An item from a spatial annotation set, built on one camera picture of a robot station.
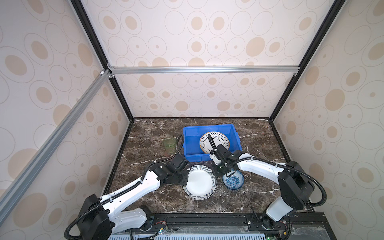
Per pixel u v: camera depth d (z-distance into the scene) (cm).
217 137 106
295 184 45
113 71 91
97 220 38
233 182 83
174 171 59
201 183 85
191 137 109
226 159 66
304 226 73
